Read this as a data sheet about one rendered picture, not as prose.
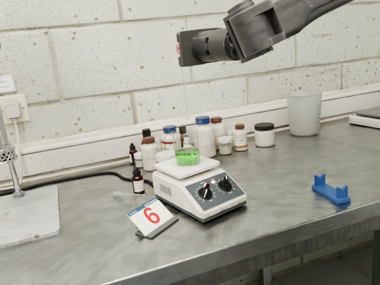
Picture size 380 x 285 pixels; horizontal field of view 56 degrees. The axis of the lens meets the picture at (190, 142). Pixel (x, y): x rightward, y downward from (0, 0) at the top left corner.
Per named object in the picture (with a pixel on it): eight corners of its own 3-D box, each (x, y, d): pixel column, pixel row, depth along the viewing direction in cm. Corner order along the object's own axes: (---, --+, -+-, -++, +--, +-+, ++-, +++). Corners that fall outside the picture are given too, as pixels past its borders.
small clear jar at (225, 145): (235, 153, 118) (234, 138, 117) (223, 156, 117) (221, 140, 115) (228, 150, 122) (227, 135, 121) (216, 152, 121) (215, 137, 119)
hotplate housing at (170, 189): (249, 204, 81) (246, 171, 79) (203, 225, 74) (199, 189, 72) (190, 180, 98) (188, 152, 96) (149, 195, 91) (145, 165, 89)
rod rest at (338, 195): (351, 202, 77) (352, 186, 76) (337, 204, 77) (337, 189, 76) (323, 185, 87) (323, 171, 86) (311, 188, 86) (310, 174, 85)
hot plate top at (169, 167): (221, 165, 85) (221, 161, 84) (180, 180, 78) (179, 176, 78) (191, 155, 94) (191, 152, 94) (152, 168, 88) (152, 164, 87)
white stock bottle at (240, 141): (235, 147, 125) (233, 123, 122) (249, 147, 123) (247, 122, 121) (233, 151, 120) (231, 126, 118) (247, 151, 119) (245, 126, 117)
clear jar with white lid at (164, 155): (182, 177, 102) (179, 150, 100) (176, 185, 96) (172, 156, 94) (163, 176, 104) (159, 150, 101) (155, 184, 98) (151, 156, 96)
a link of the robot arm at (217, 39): (223, 32, 58) (232, 65, 61) (254, 18, 61) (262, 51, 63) (200, 35, 64) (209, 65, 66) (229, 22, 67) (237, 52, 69)
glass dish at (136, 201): (158, 204, 85) (157, 196, 85) (141, 214, 81) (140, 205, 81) (142, 200, 89) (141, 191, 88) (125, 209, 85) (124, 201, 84)
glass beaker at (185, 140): (189, 159, 90) (186, 126, 88) (207, 163, 85) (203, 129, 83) (167, 167, 86) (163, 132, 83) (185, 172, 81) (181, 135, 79)
